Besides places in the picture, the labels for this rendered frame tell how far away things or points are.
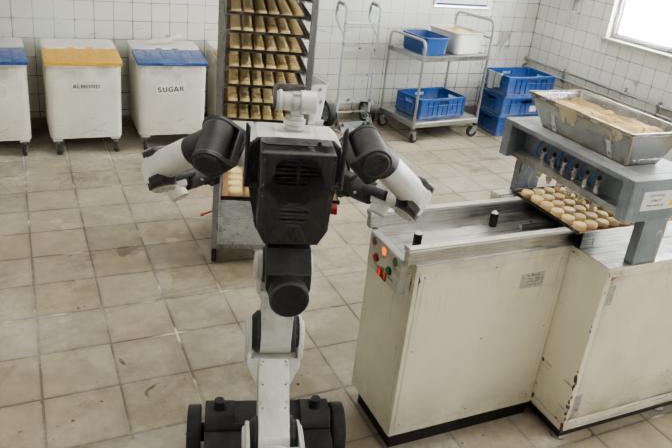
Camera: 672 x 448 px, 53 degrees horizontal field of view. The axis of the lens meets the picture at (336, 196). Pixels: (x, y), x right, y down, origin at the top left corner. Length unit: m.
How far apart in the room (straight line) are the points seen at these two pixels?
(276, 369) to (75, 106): 3.42
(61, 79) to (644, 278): 4.06
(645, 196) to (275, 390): 1.43
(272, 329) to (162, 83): 3.40
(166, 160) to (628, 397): 2.15
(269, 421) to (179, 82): 3.54
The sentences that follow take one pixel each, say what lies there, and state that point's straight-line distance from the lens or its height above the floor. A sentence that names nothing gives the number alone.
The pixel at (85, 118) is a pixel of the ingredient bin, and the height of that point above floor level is 0.29.
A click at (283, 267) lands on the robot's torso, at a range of 1.91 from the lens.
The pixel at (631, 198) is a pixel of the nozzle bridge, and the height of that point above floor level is 1.12.
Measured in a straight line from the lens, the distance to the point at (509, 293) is 2.62.
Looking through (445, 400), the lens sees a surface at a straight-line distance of 2.77.
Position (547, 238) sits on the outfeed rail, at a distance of 2.62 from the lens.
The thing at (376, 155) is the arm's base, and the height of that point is 1.31.
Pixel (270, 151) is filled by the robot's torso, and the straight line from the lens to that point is 1.73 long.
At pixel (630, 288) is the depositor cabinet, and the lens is 2.76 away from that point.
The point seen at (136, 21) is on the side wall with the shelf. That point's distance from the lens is 5.92.
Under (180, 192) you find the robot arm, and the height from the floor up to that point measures 0.99.
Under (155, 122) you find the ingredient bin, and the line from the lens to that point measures 5.47.
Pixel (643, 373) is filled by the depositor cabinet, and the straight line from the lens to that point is 3.15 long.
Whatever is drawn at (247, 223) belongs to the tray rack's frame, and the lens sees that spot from 4.02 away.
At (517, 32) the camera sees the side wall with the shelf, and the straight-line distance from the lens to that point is 7.61.
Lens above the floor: 1.93
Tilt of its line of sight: 23 degrees down
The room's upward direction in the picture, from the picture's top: 6 degrees clockwise
